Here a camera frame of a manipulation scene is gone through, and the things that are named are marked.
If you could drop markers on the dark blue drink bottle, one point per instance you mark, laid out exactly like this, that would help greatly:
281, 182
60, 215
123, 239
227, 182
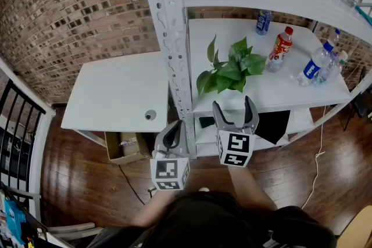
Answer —
264, 23

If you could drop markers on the black metal railing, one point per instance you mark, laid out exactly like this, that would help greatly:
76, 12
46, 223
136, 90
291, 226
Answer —
14, 136

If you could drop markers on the white metal shelf rack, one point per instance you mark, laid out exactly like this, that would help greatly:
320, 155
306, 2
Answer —
171, 37

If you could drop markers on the small black flat object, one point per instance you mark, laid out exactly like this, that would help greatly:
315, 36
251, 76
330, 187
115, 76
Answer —
207, 122

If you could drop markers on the grey metal chair frame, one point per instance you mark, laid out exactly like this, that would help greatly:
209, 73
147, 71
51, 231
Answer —
72, 230

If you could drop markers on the blue bag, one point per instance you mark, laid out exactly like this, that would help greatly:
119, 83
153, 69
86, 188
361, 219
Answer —
14, 220

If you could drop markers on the person's black clothing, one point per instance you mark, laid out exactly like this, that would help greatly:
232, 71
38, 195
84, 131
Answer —
209, 223

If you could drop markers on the teal object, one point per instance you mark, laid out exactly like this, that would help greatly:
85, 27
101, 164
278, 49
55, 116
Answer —
364, 15

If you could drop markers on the blue label cola bottle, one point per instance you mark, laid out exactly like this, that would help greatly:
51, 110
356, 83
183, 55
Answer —
312, 68

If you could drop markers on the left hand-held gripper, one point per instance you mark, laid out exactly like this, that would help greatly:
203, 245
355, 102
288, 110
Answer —
170, 172

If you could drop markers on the white square table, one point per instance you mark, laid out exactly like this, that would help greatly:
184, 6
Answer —
116, 90

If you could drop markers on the light wooden chair seat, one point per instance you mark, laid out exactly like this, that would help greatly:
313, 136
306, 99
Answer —
359, 229

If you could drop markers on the black chair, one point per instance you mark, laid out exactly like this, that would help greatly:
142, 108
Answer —
360, 101

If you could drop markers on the white banister post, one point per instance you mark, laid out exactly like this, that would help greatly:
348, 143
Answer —
40, 154

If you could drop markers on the clear bottle blue cap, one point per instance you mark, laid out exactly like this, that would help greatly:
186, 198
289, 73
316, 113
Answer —
336, 37

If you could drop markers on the person's right forearm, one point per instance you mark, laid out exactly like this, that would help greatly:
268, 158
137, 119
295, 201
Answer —
247, 188

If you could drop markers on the clear bottle green cap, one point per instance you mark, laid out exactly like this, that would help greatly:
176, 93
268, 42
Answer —
332, 69

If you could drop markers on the red label drink bottle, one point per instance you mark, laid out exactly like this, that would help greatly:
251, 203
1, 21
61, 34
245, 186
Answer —
280, 49

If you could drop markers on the black cloth sheet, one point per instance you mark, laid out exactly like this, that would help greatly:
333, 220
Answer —
274, 125

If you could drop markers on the open cardboard box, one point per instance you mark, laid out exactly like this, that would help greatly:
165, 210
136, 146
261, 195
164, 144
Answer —
128, 151

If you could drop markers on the person's left forearm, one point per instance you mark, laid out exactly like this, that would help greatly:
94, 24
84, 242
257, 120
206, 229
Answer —
154, 212

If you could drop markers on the green leafy plant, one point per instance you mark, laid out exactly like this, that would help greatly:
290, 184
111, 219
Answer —
231, 72

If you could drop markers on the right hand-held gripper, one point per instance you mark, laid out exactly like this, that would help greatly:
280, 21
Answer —
236, 148

